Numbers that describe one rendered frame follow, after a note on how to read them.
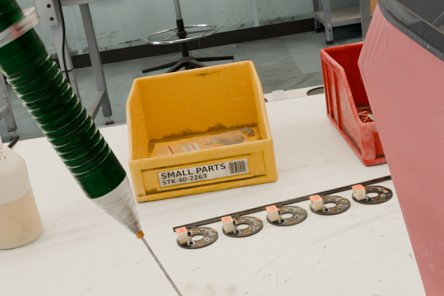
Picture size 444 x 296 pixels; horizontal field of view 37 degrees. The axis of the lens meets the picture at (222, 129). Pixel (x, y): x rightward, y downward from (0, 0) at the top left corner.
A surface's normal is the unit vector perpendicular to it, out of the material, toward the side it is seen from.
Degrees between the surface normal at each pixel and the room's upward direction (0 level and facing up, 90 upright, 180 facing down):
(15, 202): 90
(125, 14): 90
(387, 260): 0
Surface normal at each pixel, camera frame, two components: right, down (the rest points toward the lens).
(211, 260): -0.15, -0.94
